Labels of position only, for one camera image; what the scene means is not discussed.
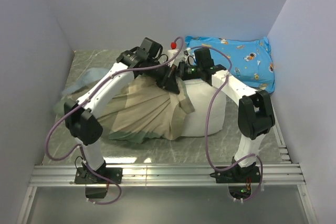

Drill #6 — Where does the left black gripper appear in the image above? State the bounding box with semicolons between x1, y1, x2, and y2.
145;59;180;93

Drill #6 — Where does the white pillow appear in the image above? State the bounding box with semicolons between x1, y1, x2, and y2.
181;79;227;137

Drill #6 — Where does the grey-blue pillowcase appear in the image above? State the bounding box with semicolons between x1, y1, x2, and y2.
61;68;109;97

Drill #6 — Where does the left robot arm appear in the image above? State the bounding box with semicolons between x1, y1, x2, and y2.
64;37;183;183

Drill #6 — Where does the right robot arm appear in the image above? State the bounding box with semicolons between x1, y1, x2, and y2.
176;46;275;182

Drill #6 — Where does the blue cartoon print pillow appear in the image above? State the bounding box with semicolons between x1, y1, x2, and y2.
185;36;276;93

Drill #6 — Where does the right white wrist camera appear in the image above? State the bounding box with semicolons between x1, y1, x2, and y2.
183;47;196;66

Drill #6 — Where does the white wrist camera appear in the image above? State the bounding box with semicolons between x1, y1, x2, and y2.
183;47;196;66
166;42;181;67

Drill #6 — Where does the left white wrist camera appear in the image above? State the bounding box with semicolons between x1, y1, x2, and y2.
166;42;181;67

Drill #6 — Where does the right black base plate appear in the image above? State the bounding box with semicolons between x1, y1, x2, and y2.
209;165;263;200

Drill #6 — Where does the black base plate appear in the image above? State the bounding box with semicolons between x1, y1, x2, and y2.
73;155;123;200
209;165;263;200

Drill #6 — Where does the right side aluminium rail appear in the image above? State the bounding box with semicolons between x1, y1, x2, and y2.
260;109;292;164

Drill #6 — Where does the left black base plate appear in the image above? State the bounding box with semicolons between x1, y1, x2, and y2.
73;155;123;200

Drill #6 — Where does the aluminium mounting rail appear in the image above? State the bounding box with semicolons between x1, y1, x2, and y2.
28;163;306;187

